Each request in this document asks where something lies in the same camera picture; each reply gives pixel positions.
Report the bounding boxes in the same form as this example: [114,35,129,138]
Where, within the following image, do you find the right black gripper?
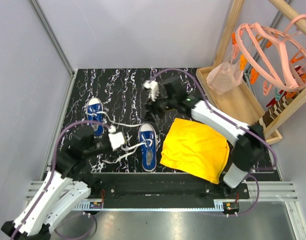
[142,92,176,125]

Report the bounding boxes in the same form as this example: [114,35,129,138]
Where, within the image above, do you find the white shoelace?
[103,139,153,164]

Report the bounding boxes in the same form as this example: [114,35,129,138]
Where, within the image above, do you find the blue sneaker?
[138,123,157,172]
[86,97,104,136]

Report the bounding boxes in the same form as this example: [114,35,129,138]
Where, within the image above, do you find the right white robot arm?
[143,77,266,198]

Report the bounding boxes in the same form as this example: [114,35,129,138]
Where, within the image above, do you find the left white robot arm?
[1,125,113,240]

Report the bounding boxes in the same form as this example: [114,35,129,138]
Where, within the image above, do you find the white shoelace far sneaker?
[86,111,143,133]

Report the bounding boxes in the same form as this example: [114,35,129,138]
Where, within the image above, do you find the yellow folded cloth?
[160,118,230,184]

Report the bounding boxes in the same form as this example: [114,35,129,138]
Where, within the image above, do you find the black marble pattern mat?
[52,67,273,173]

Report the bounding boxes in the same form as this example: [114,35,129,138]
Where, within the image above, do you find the pink mesh bag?
[206,52,243,95]

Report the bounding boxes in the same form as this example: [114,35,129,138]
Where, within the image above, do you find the aluminium corner profile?
[30,0,76,76]

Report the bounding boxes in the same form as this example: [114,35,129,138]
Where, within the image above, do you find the brown striped cloth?
[256,96,294,129]

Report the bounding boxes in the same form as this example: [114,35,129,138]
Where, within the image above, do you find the pink round clothes hanger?
[232,14,306,96]

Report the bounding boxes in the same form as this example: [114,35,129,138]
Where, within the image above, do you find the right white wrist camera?
[143,80,160,102]

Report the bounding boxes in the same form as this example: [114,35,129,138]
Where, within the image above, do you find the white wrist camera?
[108,132,126,151]
[143,80,160,102]

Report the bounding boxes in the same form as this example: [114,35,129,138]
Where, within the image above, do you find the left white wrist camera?
[108,132,126,151]

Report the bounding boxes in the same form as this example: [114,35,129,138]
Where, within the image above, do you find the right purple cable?
[149,68,277,217]

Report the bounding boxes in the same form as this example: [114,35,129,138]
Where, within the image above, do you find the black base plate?
[42,171,281,209]

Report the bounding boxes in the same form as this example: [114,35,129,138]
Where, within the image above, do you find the wooden rack frame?
[196,0,306,145]

